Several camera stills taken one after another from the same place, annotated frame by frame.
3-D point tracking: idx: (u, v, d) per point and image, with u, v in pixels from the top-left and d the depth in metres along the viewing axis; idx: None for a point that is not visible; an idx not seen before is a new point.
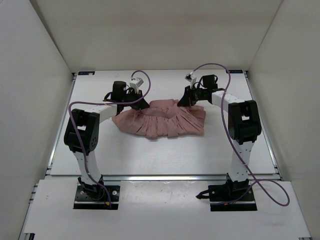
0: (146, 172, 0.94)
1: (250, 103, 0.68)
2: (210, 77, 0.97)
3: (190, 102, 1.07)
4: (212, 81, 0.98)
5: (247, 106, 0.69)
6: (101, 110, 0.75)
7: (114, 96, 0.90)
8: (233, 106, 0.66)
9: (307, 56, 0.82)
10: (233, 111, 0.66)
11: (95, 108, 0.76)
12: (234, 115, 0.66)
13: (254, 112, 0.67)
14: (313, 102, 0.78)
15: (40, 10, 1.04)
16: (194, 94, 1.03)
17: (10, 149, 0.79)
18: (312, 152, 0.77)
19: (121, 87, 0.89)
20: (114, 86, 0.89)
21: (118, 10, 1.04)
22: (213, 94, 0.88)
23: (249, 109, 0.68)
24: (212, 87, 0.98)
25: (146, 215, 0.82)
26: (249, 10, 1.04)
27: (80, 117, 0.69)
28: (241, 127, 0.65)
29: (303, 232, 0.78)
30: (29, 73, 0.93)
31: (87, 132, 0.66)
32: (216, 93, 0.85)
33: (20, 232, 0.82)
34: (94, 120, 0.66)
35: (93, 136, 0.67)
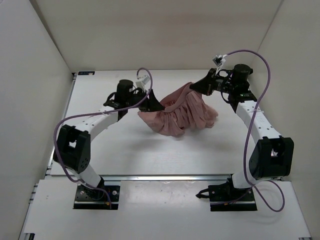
0: (146, 172, 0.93)
1: (287, 142, 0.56)
2: (246, 73, 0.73)
3: (208, 91, 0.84)
4: (245, 77, 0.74)
5: (279, 142, 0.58)
6: (95, 125, 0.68)
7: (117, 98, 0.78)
8: (264, 146, 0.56)
9: (307, 56, 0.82)
10: (263, 151, 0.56)
11: (89, 120, 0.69)
12: (263, 155, 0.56)
13: (287, 153, 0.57)
14: (313, 102, 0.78)
15: (40, 10, 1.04)
16: (217, 83, 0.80)
17: (10, 149, 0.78)
18: (312, 152, 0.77)
19: (125, 90, 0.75)
20: (118, 88, 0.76)
21: (119, 10, 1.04)
22: (240, 105, 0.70)
23: (281, 146, 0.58)
24: (240, 88, 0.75)
25: (145, 215, 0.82)
26: (249, 11, 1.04)
27: (70, 134, 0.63)
28: (266, 168, 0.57)
29: (303, 232, 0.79)
30: (30, 72, 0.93)
31: (75, 154, 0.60)
32: (245, 105, 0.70)
33: (20, 232, 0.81)
34: (81, 142, 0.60)
35: (84, 156, 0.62)
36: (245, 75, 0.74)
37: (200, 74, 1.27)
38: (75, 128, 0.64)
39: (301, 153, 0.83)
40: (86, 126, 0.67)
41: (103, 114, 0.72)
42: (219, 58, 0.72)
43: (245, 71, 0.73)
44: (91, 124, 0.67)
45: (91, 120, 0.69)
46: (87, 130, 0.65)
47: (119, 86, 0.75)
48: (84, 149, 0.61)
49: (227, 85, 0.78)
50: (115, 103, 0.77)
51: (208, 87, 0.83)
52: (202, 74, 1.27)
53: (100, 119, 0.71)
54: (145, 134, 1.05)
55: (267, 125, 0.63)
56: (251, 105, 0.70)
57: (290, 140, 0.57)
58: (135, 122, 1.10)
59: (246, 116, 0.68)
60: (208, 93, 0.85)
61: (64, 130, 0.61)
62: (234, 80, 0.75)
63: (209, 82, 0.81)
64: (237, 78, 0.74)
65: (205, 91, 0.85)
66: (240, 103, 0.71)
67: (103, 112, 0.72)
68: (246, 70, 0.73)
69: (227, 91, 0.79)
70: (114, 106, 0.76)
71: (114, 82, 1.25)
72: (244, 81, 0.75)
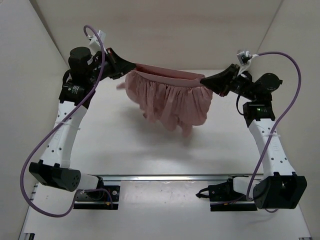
0: (146, 172, 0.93)
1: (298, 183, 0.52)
2: (271, 90, 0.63)
3: (223, 92, 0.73)
4: (268, 93, 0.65)
5: (291, 178, 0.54)
6: (63, 147, 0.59)
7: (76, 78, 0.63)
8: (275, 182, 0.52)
9: (307, 56, 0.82)
10: (273, 188, 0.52)
11: (54, 140, 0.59)
12: (271, 191, 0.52)
13: (297, 193, 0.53)
14: (313, 102, 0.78)
15: (40, 10, 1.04)
16: (237, 86, 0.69)
17: (10, 149, 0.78)
18: (312, 153, 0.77)
19: (83, 63, 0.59)
20: (72, 63, 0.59)
21: (119, 11, 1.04)
22: (253, 123, 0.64)
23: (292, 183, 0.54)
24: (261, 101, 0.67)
25: (145, 214, 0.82)
26: (249, 11, 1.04)
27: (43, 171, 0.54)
28: (272, 203, 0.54)
29: (303, 232, 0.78)
30: (29, 72, 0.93)
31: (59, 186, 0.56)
32: (260, 125, 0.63)
33: (20, 231, 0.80)
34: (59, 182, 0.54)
35: (70, 181, 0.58)
36: (269, 91, 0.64)
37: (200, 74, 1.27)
38: (45, 163, 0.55)
39: (301, 153, 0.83)
40: (55, 152, 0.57)
41: (65, 123, 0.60)
42: (246, 57, 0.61)
43: (270, 89, 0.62)
44: (58, 149, 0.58)
45: (55, 140, 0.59)
46: (57, 161, 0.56)
47: (72, 61, 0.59)
48: (66, 180, 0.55)
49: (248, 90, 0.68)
50: (75, 86, 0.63)
51: (225, 88, 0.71)
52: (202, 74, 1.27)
53: (63, 133, 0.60)
54: (145, 134, 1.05)
55: (280, 158, 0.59)
56: (267, 126, 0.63)
57: (304, 180, 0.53)
58: (136, 121, 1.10)
59: (260, 139, 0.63)
60: (222, 94, 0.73)
61: (33, 170, 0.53)
62: (255, 92, 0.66)
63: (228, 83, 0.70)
64: (260, 92, 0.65)
65: (220, 91, 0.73)
66: (256, 120, 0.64)
67: (63, 121, 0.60)
68: (272, 87, 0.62)
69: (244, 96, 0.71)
70: (73, 94, 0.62)
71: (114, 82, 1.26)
72: (266, 95, 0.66)
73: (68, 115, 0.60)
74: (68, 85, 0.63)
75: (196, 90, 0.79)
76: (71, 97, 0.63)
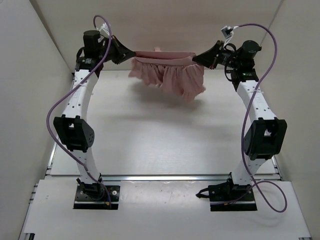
0: (146, 173, 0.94)
1: (279, 124, 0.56)
2: (253, 53, 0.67)
3: (212, 65, 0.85)
4: (252, 57, 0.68)
5: (274, 123, 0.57)
6: (82, 103, 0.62)
7: (88, 53, 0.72)
8: (258, 125, 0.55)
9: (307, 56, 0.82)
10: (257, 131, 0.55)
11: (73, 100, 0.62)
12: (256, 135, 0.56)
13: (280, 132, 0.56)
14: (313, 102, 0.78)
15: (40, 10, 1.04)
16: (223, 57, 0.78)
17: (10, 150, 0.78)
18: (312, 153, 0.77)
19: (93, 39, 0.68)
20: (85, 40, 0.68)
21: (119, 11, 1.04)
22: (241, 84, 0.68)
23: (275, 126, 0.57)
24: (245, 67, 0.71)
25: (146, 215, 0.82)
26: (249, 11, 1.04)
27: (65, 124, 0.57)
28: (259, 147, 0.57)
29: (303, 232, 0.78)
30: (29, 72, 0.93)
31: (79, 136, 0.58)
32: (246, 85, 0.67)
33: (20, 232, 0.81)
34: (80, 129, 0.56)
35: (88, 134, 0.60)
36: (252, 55, 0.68)
37: None
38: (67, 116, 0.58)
39: (301, 153, 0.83)
40: (75, 109, 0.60)
41: (82, 85, 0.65)
42: (229, 30, 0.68)
43: (252, 52, 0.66)
44: (77, 105, 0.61)
45: (75, 99, 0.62)
46: (78, 114, 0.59)
47: (86, 38, 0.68)
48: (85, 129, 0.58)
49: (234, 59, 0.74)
50: (88, 59, 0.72)
51: (213, 60, 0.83)
52: None
53: (82, 93, 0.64)
54: (145, 133, 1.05)
55: (263, 107, 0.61)
56: (252, 84, 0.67)
57: (284, 121, 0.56)
58: (135, 121, 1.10)
59: (246, 96, 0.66)
60: (212, 66, 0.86)
61: (57, 122, 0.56)
62: (240, 58, 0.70)
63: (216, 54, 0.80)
64: (244, 58, 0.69)
65: (210, 64, 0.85)
66: (242, 83, 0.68)
67: (81, 83, 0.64)
68: (253, 50, 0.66)
69: (232, 67, 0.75)
70: (87, 64, 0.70)
71: (114, 81, 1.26)
72: (250, 59, 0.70)
73: (84, 78, 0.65)
74: (82, 59, 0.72)
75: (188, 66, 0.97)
76: (85, 68, 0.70)
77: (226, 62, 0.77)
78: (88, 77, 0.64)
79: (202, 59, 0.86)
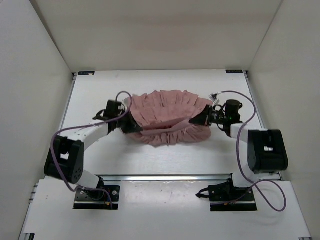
0: (146, 172, 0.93)
1: (274, 134, 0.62)
2: (236, 105, 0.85)
3: (206, 123, 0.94)
4: (236, 109, 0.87)
5: (270, 137, 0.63)
6: (87, 135, 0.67)
7: (107, 114, 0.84)
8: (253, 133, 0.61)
9: (307, 56, 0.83)
10: (255, 139, 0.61)
11: (81, 131, 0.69)
12: (256, 144, 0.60)
13: (278, 142, 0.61)
14: (313, 102, 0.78)
15: (40, 10, 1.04)
16: (213, 115, 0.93)
17: (10, 150, 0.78)
18: (312, 153, 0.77)
19: (115, 105, 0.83)
20: (108, 104, 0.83)
21: (119, 10, 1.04)
22: (232, 126, 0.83)
23: (272, 139, 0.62)
24: (234, 118, 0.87)
25: (146, 215, 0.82)
26: (249, 11, 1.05)
27: (62, 145, 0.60)
28: (264, 159, 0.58)
29: (303, 232, 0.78)
30: (30, 72, 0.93)
31: (69, 163, 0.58)
32: (236, 125, 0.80)
33: (20, 232, 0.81)
34: (75, 151, 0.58)
35: (78, 167, 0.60)
36: (236, 107, 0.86)
37: (200, 75, 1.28)
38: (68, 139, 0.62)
39: (301, 153, 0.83)
40: (79, 136, 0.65)
41: (94, 126, 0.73)
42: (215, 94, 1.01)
43: (236, 103, 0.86)
44: (83, 135, 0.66)
45: (84, 131, 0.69)
46: (80, 139, 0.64)
47: (110, 103, 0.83)
48: (78, 157, 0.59)
49: (222, 115, 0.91)
50: (106, 117, 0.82)
51: (206, 118, 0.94)
52: (202, 75, 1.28)
53: (92, 130, 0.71)
54: None
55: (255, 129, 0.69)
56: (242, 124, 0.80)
57: (278, 132, 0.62)
58: None
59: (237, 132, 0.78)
60: (205, 124, 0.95)
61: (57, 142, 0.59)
62: (228, 112, 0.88)
63: (207, 114, 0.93)
64: (231, 111, 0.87)
65: (203, 123, 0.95)
66: (233, 125, 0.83)
67: (94, 124, 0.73)
68: (236, 103, 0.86)
69: (222, 122, 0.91)
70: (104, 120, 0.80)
71: (114, 82, 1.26)
72: (236, 112, 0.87)
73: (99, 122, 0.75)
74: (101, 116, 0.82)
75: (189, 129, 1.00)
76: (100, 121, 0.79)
77: (216, 120, 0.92)
78: (103, 123, 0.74)
79: (201, 117, 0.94)
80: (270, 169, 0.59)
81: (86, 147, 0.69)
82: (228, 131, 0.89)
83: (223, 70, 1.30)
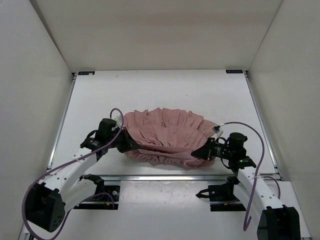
0: (146, 173, 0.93)
1: (290, 213, 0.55)
2: (241, 140, 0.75)
3: (208, 156, 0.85)
4: (241, 144, 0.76)
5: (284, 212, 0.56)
6: (68, 178, 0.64)
7: (99, 135, 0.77)
8: (269, 214, 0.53)
9: (307, 56, 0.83)
10: (271, 222, 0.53)
11: (61, 173, 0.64)
12: (269, 226, 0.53)
13: (294, 224, 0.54)
14: (313, 102, 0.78)
15: (39, 10, 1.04)
16: (216, 150, 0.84)
17: (10, 150, 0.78)
18: (313, 153, 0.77)
19: (108, 126, 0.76)
20: (101, 125, 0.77)
21: (118, 10, 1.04)
22: (240, 171, 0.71)
23: (286, 215, 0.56)
24: (239, 153, 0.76)
25: (146, 214, 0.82)
26: (249, 11, 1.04)
27: (40, 191, 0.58)
28: None
29: (303, 232, 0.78)
30: (29, 72, 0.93)
31: (45, 213, 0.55)
32: (245, 172, 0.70)
33: (20, 232, 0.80)
34: (50, 203, 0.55)
35: (56, 216, 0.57)
36: (241, 142, 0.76)
37: (200, 75, 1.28)
38: (44, 186, 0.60)
39: (301, 153, 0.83)
40: (58, 181, 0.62)
41: (78, 160, 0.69)
42: (218, 127, 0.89)
43: (240, 138, 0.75)
44: (63, 178, 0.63)
45: (63, 172, 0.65)
46: (57, 187, 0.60)
47: (102, 123, 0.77)
48: (54, 208, 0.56)
49: (226, 151, 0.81)
50: (95, 141, 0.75)
51: (208, 152, 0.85)
52: (201, 75, 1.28)
53: (74, 169, 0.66)
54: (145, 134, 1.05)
55: (269, 194, 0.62)
56: (252, 171, 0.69)
57: (295, 210, 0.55)
58: None
59: (248, 183, 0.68)
60: (208, 159, 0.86)
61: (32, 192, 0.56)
62: (232, 147, 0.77)
63: (209, 148, 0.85)
64: (234, 145, 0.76)
65: (205, 157, 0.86)
66: (241, 169, 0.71)
67: (78, 158, 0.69)
68: (240, 137, 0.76)
69: (227, 158, 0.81)
70: (93, 147, 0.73)
71: (114, 82, 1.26)
72: (241, 147, 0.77)
73: (83, 156, 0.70)
74: (92, 139, 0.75)
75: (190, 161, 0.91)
76: (88, 148, 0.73)
77: (220, 155, 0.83)
78: (89, 154, 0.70)
79: (203, 151, 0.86)
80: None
81: (69, 187, 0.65)
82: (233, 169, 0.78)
83: (223, 69, 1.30)
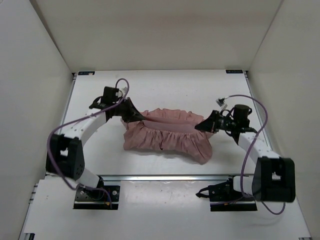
0: (146, 172, 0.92)
1: (286, 164, 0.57)
2: (245, 110, 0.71)
3: (212, 129, 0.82)
4: (245, 115, 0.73)
5: (280, 164, 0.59)
6: (84, 129, 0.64)
7: (104, 100, 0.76)
8: (265, 161, 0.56)
9: (307, 56, 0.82)
10: (265, 168, 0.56)
11: (78, 125, 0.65)
12: (263, 172, 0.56)
13: (288, 174, 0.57)
14: (313, 102, 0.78)
15: (39, 10, 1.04)
16: (220, 121, 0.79)
17: (10, 150, 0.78)
18: (313, 153, 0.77)
19: (113, 91, 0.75)
20: (105, 90, 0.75)
21: (118, 11, 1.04)
22: (241, 135, 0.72)
23: (282, 168, 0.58)
24: (241, 123, 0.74)
25: (146, 214, 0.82)
26: (249, 11, 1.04)
27: (60, 143, 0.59)
28: (269, 191, 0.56)
29: (303, 232, 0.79)
30: (30, 72, 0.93)
31: (70, 160, 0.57)
32: (246, 134, 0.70)
33: (20, 232, 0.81)
34: (74, 148, 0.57)
35: (78, 164, 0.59)
36: (245, 112, 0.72)
37: (200, 75, 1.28)
38: (64, 136, 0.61)
39: (301, 153, 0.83)
40: (75, 131, 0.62)
41: (91, 117, 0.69)
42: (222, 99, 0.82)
43: (244, 108, 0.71)
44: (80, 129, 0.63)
45: (79, 125, 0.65)
46: (77, 136, 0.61)
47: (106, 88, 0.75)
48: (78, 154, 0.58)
49: (229, 121, 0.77)
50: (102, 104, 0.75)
51: (212, 124, 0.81)
52: (202, 75, 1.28)
53: (89, 123, 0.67)
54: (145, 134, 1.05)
55: (266, 148, 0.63)
56: (251, 134, 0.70)
57: (291, 162, 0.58)
58: None
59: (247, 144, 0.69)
60: (212, 131, 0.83)
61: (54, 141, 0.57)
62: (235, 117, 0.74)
63: (213, 120, 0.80)
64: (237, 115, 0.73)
65: (209, 129, 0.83)
66: (242, 133, 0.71)
67: (90, 115, 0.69)
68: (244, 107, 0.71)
69: (229, 128, 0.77)
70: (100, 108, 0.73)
71: (114, 82, 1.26)
72: (245, 116, 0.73)
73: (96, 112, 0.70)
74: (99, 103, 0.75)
75: (193, 134, 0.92)
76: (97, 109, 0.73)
77: (223, 126, 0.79)
78: (99, 113, 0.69)
79: (206, 124, 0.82)
80: (275, 200, 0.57)
81: (84, 141, 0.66)
82: (236, 137, 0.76)
83: (223, 69, 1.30)
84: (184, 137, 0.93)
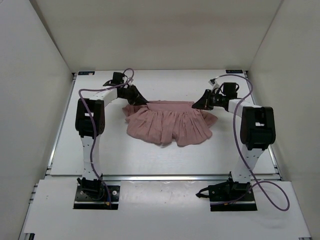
0: (146, 172, 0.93)
1: (266, 110, 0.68)
2: (232, 85, 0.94)
3: (205, 105, 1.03)
4: (233, 89, 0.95)
5: (263, 113, 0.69)
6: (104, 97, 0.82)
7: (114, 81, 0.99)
8: (247, 109, 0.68)
9: (307, 56, 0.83)
10: (248, 115, 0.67)
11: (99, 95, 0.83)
12: (247, 119, 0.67)
13: (269, 119, 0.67)
14: (313, 102, 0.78)
15: (39, 10, 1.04)
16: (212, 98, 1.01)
17: (10, 150, 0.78)
18: (313, 152, 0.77)
19: (121, 74, 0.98)
20: (114, 73, 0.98)
21: (118, 11, 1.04)
22: (230, 101, 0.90)
23: (264, 116, 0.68)
24: (230, 95, 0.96)
25: (146, 214, 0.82)
26: (249, 11, 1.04)
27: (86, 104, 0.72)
28: (253, 132, 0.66)
29: (303, 232, 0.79)
30: (30, 72, 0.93)
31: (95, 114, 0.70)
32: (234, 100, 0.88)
33: (20, 232, 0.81)
34: (99, 107, 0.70)
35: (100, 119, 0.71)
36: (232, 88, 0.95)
37: (200, 75, 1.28)
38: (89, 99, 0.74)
39: (301, 152, 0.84)
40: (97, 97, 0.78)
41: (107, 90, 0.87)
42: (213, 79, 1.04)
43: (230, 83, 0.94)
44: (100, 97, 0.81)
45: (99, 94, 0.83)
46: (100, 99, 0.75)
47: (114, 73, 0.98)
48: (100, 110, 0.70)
49: (220, 96, 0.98)
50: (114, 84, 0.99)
51: (205, 101, 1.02)
52: (201, 75, 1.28)
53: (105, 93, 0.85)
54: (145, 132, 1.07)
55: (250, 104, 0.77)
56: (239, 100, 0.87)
57: (270, 108, 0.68)
58: None
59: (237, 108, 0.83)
60: (205, 107, 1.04)
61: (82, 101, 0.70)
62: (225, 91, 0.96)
63: (206, 98, 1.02)
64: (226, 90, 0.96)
65: (203, 105, 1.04)
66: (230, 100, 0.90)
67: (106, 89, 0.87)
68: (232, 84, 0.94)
69: (220, 102, 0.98)
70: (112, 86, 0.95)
71: None
72: (232, 90, 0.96)
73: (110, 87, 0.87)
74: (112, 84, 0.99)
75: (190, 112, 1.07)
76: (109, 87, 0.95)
77: (215, 101, 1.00)
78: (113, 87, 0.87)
79: (200, 101, 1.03)
80: (260, 141, 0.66)
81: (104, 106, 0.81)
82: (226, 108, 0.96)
83: (223, 69, 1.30)
84: (183, 115, 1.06)
